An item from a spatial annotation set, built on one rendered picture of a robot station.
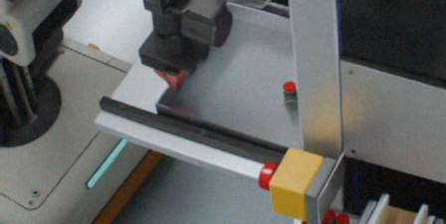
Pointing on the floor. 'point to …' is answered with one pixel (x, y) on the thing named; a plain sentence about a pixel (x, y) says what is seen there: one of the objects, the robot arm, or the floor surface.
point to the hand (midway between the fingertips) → (177, 86)
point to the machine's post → (320, 70)
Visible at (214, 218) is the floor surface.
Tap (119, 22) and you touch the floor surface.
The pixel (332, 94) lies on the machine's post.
